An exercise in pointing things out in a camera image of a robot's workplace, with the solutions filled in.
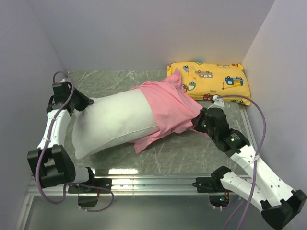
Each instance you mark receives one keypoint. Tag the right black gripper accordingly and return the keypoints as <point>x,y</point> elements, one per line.
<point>197,120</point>

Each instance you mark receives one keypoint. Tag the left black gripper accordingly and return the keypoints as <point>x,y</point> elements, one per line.
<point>86,101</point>

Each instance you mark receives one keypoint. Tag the white pillow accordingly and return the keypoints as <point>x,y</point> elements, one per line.
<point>111,121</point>

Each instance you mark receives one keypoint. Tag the pink pillowcase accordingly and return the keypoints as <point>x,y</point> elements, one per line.
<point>172,108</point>

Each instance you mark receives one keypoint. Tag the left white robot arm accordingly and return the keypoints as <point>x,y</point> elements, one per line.
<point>49,162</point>

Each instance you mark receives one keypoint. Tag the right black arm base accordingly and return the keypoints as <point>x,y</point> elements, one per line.
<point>218,196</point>

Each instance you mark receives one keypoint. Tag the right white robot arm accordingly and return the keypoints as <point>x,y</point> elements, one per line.
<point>277,201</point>

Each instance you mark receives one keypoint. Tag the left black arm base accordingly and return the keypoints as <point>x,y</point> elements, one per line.
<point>91,189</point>

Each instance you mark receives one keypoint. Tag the yellow cartoon print pillow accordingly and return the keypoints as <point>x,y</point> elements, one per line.
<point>201,81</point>

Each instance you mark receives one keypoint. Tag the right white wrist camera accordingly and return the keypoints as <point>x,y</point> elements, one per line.
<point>217,102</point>

